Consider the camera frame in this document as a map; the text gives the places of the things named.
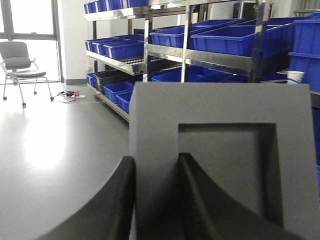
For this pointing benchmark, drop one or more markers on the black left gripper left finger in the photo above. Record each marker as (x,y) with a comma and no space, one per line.
(106,216)

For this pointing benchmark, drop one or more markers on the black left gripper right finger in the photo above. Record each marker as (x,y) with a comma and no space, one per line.
(209,213)

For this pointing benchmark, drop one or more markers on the gray square foam base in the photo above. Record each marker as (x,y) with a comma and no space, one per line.
(254,140)

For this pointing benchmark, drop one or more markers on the black plastic tray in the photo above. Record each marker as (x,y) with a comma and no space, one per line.
(112,77)

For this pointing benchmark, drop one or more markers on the white paper cup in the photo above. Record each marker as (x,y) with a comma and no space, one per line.
(296,76)

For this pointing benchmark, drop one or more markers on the side steel shelf with bins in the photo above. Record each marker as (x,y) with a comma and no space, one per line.
(123,52)

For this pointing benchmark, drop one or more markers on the steel cart with blue bins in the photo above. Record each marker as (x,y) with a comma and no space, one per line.
(254,51)

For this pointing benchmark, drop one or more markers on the gray office chair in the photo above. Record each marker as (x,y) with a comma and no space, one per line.
(17,65)

